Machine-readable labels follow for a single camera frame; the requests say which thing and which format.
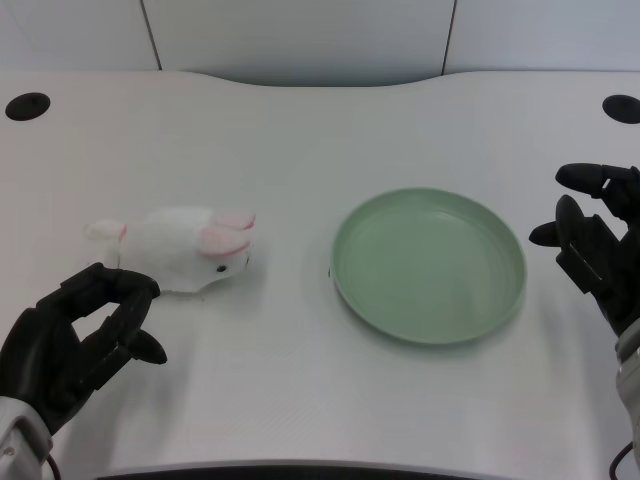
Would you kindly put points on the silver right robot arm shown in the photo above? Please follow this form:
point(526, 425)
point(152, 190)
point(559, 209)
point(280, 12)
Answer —
point(629, 372)

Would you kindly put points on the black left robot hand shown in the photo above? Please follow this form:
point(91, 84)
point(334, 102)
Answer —
point(47, 332)

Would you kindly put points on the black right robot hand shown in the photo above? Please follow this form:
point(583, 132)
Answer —
point(597, 250)

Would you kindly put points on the white rabbit plush doll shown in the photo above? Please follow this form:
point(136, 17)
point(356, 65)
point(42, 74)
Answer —
point(187, 247)

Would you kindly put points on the green round plate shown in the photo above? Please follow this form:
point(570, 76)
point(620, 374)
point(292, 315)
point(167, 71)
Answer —
point(429, 265)

